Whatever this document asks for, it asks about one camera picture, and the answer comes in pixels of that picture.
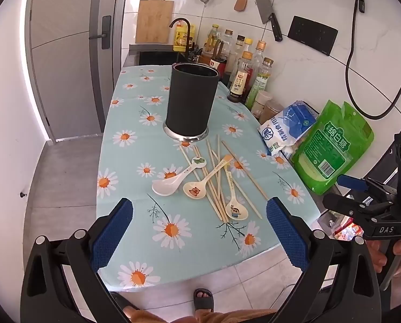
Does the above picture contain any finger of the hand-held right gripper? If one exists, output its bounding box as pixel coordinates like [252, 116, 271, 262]
[336, 174, 398, 197]
[322, 193, 394, 230]

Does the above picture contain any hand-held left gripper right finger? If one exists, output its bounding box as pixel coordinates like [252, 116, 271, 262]
[266, 197, 382, 323]

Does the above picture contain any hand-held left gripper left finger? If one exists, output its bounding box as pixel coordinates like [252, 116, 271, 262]
[20, 198, 140, 323]

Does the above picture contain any beige spoon with cartoon boy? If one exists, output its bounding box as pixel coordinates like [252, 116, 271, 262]
[225, 171, 250, 222]

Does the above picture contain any pile of wooden chopsticks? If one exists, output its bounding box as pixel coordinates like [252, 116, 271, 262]
[178, 135, 270, 223]

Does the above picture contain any white spoon with green dinosaur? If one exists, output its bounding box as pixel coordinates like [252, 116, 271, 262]
[152, 156, 208, 196]

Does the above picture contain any beige spoon with bear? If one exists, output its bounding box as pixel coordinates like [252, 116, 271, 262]
[183, 155, 233, 200]

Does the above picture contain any black cylindrical utensil holder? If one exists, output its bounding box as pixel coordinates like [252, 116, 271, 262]
[163, 62, 219, 142]

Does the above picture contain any person's right hand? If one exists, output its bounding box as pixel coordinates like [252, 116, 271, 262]
[367, 237, 401, 273]

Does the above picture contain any colourful plastic packet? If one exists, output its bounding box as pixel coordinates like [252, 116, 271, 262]
[334, 217, 360, 241]

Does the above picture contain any green sugar bag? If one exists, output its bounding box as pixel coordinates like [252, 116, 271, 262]
[291, 99, 375, 196]

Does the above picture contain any daisy print tablecloth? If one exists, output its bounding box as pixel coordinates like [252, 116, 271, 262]
[96, 64, 322, 292]

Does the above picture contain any black slipper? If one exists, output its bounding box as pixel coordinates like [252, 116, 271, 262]
[194, 289, 215, 312]
[111, 293, 134, 314]

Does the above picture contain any white and blue salt bag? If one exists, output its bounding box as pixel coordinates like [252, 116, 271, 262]
[257, 100, 318, 157]

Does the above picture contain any clear spice jar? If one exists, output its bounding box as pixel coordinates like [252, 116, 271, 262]
[259, 100, 285, 125]
[252, 90, 273, 115]

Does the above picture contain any row of condiment bottles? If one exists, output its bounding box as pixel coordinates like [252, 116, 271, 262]
[200, 23, 275, 110]

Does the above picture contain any grey door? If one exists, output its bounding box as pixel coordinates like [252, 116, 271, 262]
[29, 0, 120, 142]

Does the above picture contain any dark kitchen sink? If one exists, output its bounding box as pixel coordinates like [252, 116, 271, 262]
[130, 44, 201, 66]

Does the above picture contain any yellow oil jug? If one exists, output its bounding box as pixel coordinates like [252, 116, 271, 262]
[173, 23, 196, 52]

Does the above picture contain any black faucet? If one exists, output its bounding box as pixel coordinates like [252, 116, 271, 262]
[169, 18, 191, 62]

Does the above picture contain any wooden cutting board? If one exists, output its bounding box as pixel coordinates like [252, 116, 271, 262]
[135, 0, 174, 44]

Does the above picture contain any black power cable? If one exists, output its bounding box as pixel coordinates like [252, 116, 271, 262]
[346, 0, 401, 120]

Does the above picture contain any black wall outlet panel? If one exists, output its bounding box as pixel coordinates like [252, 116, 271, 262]
[287, 15, 339, 56]

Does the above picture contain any steel cleaver with black handle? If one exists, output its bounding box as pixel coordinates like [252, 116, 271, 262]
[254, 0, 283, 42]

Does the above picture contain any black door handle lock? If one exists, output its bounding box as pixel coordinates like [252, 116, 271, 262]
[89, 15, 112, 49]

